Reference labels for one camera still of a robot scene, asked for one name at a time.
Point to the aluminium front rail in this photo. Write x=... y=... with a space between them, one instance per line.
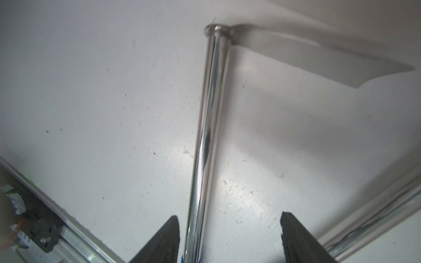
x=75 y=238

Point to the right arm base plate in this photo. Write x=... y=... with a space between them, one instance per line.
x=23 y=212

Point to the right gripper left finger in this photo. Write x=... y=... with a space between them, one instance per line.
x=163 y=247

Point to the blue-handled small hoe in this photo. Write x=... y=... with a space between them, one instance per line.
x=340 y=59

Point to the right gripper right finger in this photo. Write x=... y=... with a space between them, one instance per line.
x=298 y=243

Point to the wooden-handled hoe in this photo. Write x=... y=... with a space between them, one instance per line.
x=399 y=201

